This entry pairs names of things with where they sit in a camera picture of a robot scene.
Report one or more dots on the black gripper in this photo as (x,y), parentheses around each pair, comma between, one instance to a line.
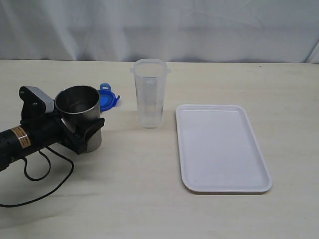
(44,129)

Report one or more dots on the stainless steel cup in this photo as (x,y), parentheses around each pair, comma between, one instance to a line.
(80,103)

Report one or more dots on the blue plastic lid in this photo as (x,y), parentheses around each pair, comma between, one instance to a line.
(108,99)

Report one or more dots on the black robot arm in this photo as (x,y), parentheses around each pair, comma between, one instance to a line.
(12,142)

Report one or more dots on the clear plastic tall container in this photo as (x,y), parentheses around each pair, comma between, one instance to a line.
(150,77)

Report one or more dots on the white rectangular tray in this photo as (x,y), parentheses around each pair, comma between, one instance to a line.
(219,152)

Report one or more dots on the white curtain backdrop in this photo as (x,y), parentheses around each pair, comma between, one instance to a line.
(170,30)

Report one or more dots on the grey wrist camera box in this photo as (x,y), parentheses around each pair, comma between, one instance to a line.
(48,101)

